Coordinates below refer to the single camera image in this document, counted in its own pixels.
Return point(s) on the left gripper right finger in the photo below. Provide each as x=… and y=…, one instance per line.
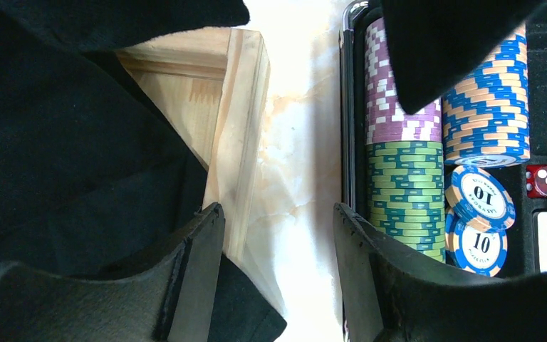
x=393, y=293

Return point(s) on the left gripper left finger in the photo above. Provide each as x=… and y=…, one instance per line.
x=163, y=293

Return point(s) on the black aluminium poker case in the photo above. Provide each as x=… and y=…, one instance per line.
x=522, y=257

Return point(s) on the green grey chip stack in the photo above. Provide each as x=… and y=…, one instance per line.
x=404, y=157

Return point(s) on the black t-shirt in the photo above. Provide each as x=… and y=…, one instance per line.
x=91, y=171

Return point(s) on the purple blue chip stack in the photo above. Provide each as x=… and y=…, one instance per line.
x=486, y=114

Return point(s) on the wooden clothes rack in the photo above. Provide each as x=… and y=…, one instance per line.
x=211, y=84

